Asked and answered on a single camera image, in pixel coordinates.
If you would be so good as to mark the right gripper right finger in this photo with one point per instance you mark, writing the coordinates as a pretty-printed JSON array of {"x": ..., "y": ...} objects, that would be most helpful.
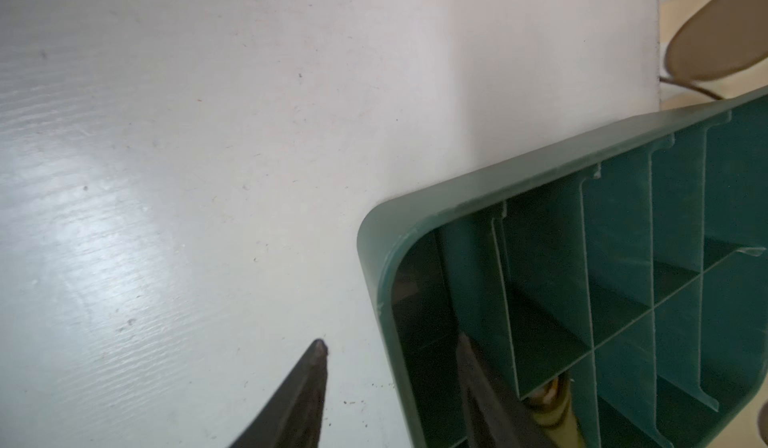
[{"x": 493, "y": 415}]

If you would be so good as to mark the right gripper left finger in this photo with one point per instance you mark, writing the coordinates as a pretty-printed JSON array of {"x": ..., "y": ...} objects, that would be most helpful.
[{"x": 293, "y": 416}]

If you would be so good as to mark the green striped sock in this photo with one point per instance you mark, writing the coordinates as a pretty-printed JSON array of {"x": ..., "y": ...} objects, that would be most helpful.
[{"x": 552, "y": 410}]

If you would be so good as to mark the green plastic divided tray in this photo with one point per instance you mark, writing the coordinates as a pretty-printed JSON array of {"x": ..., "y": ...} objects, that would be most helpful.
[{"x": 627, "y": 265}]

